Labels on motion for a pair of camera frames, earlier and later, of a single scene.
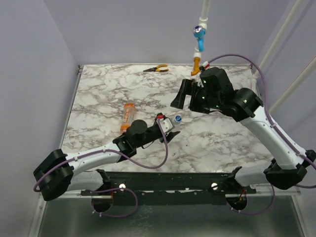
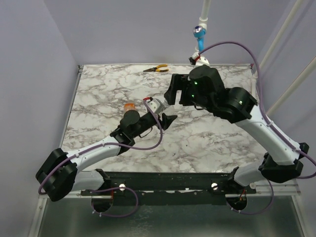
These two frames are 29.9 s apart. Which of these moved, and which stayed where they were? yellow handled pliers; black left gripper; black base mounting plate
Moved: black left gripper
Stayed: black base mounting plate; yellow handled pliers
